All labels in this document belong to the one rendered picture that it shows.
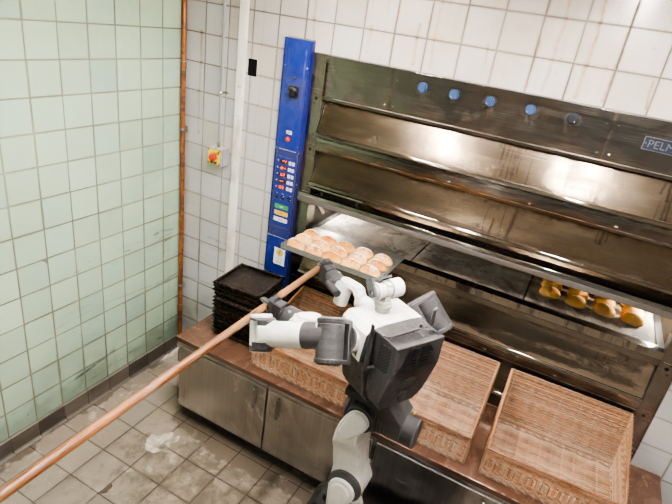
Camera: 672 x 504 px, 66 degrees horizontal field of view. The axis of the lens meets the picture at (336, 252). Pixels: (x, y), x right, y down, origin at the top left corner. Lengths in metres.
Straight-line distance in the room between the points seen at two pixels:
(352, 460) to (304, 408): 0.61
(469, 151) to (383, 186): 0.46
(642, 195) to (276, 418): 1.97
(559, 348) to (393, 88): 1.44
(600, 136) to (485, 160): 0.46
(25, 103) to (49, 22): 0.35
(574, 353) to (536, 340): 0.17
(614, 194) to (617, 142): 0.21
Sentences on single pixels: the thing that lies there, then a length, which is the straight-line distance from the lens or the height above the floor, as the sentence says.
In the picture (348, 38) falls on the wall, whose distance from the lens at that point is 2.62.
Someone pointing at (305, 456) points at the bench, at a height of 0.22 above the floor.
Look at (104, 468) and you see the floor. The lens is 3.16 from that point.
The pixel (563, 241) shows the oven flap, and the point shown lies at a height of 1.53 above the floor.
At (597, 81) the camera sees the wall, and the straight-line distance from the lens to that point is 2.35.
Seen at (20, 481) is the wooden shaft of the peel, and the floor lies 1.19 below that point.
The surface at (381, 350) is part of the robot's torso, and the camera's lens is 1.69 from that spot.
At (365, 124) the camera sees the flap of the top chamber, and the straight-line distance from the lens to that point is 2.61.
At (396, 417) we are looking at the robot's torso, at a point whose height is 1.05.
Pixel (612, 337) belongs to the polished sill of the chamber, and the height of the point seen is 1.17.
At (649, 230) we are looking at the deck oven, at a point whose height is 1.68.
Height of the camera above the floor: 2.31
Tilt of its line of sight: 25 degrees down
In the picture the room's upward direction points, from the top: 9 degrees clockwise
